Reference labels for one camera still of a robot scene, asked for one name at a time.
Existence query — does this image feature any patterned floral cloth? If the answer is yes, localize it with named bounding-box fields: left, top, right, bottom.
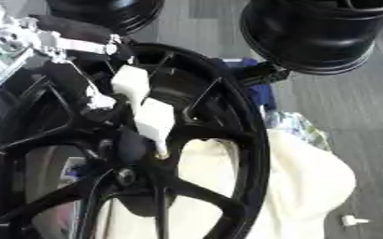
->
left=263, top=110, right=334, bottom=152

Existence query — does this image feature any blue object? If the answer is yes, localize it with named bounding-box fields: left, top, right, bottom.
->
left=220, top=57, right=278, bottom=110

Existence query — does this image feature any cream white cloth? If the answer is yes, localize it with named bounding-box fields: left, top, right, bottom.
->
left=94, top=128, right=359, bottom=239

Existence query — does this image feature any black round wheel rim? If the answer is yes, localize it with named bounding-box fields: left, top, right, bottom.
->
left=238, top=0, right=383, bottom=76
left=42, top=0, right=167, bottom=35

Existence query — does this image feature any black bracket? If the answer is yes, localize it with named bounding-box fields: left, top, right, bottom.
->
left=235, top=62, right=293, bottom=88

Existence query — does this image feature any small white pin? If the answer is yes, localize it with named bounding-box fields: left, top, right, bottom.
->
left=340, top=214, right=374, bottom=227

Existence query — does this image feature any black spoked wheel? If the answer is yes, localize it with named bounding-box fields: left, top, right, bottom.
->
left=0, top=42, right=274, bottom=239

